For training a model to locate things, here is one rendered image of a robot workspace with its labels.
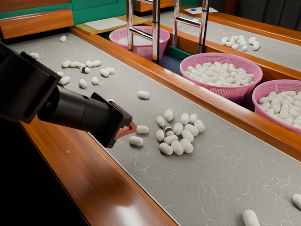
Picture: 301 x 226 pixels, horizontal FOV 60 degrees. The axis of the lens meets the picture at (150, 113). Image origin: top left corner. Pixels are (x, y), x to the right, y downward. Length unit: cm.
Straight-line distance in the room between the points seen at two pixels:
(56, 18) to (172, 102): 71
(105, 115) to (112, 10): 105
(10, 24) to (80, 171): 81
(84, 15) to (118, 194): 105
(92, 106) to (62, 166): 16
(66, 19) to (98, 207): 96
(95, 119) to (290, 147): 41
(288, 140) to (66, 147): 48
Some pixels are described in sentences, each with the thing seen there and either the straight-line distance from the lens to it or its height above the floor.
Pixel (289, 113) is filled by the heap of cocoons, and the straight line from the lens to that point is 80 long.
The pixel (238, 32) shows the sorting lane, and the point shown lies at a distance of 139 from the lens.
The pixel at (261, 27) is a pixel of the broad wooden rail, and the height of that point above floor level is 76.
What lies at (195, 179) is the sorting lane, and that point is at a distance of 54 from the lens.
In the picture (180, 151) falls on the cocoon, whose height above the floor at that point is 75.
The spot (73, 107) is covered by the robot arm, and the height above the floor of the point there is 92.
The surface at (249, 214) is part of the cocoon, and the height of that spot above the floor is 76.
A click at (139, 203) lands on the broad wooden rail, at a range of 46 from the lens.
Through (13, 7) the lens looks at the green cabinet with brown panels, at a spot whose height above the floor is 89.
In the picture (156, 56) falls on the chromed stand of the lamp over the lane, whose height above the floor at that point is 78.
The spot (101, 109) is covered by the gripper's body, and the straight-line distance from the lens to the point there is 44.
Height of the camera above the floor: 114
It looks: 35 degrees down
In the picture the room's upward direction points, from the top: straight up
